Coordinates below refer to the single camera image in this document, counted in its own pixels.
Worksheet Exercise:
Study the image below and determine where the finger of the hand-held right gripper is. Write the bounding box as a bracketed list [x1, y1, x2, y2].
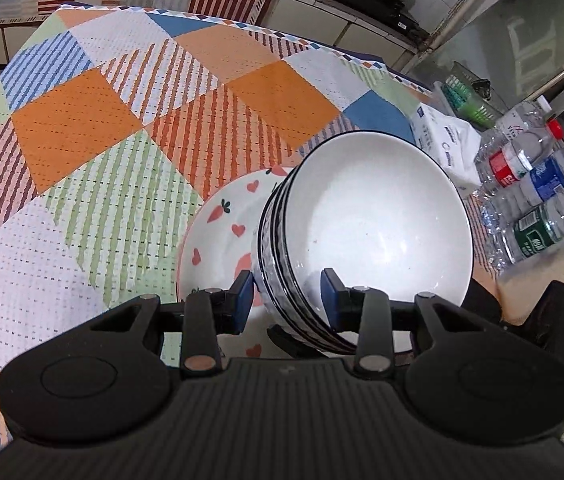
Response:
[266, 324, 353, 359]

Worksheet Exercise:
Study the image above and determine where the clear water bottle white cap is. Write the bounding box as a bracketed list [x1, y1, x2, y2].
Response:
[482, 97, 553, 153]

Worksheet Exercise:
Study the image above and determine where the green plastic basket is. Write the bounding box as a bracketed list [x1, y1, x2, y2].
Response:
[434, 61, 505, 127]

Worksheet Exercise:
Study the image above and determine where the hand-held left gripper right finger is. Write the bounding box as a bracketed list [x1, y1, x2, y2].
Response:
[320, 268, 468, 380]

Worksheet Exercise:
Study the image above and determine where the green label water bottle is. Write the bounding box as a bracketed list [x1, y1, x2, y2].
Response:
[484, 176, 564, 268]

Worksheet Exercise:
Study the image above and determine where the white tissue box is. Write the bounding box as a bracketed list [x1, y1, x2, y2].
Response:
[408, 104, 483, 192]

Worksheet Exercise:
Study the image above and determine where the blue label water bottle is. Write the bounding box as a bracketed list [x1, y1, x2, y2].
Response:
[480, 141, 564, 222]

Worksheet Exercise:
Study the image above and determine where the white bowl with black rim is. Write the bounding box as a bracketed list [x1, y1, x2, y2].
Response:
[276, 131, 474, 357]
[261, 170, 363, 357]
[252, 182, 359, 358]

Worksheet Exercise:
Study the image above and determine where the white kitchen cabinet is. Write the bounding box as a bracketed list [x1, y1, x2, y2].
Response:
[261, 0, 420, 63]

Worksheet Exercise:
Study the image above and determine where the glass sliding door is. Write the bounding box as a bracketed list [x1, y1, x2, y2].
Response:
[396, 0, 564, 127]

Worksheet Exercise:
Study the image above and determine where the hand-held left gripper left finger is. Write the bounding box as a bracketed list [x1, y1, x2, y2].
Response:
[90, 269, 254, 377]

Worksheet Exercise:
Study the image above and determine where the white carrot print plate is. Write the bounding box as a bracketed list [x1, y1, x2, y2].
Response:
[175, 165, 293, 361]

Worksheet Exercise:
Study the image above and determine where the patchwork tablecloth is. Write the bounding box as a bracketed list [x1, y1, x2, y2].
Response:
[0, 4, 515, 463]

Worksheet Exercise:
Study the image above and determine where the red label water bottle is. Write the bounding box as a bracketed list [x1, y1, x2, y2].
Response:
[476, 119, 564, 192]

